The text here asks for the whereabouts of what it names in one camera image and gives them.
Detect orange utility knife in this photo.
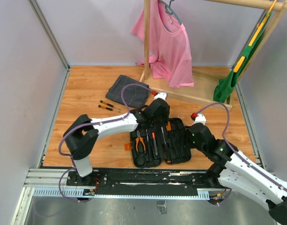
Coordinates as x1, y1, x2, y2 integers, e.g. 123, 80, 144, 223
152, 132, 158, 156

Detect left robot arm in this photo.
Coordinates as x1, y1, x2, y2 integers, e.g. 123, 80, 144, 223
60, 98, 170, 186

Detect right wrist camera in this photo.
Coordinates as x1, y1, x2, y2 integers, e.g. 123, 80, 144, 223
193, 114, 206, 125

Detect black handled nut driver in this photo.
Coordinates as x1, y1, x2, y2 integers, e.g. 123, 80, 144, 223
161, 127, 172, 164

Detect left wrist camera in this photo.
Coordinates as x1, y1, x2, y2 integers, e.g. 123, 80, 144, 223
154, 92, 167, 101

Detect black plastic tool case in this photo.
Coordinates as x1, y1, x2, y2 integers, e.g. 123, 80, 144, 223
125, 118, 191, 168

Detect orange handled pliers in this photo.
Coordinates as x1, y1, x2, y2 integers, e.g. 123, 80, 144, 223
136, 130, 146, 154

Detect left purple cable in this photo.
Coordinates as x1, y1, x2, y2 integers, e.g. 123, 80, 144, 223
58, 83, 153, 203

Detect purple cable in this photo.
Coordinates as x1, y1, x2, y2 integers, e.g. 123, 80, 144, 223
58, 83, 153, 203
196, 102, 287, 207

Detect green garment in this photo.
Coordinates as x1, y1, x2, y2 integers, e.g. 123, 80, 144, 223
213, 11, 272, 103

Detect teal clothes hanger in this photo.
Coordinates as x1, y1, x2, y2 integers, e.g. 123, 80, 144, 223
157, 0, 182, 33

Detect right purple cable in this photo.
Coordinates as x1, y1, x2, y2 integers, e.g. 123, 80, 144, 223
196, 102, 287, 207

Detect yellow clothes hanger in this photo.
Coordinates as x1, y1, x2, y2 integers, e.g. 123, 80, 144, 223
233, 0, 277, 73

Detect grey folded cloth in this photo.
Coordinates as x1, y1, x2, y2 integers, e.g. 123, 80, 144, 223
106, 75, 150, 108

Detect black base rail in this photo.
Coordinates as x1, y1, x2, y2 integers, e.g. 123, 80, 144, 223
66, 168, 224, 198

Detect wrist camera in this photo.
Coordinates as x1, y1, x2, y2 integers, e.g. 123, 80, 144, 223
154, 92, 167, 101
193, 114, 206, 125

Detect small black screwdriver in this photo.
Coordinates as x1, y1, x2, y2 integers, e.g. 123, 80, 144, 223
98, 105, 121, 113
100, 100, 121, 111

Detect wooden clothes rack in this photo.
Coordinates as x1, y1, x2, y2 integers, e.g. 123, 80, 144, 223
139, 0, 287, 105

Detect orange black screwdriver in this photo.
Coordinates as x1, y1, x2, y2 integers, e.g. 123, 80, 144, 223
166, 121, 172, 132

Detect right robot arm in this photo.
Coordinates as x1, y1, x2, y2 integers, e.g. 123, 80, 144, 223
189, 123, 287, 225

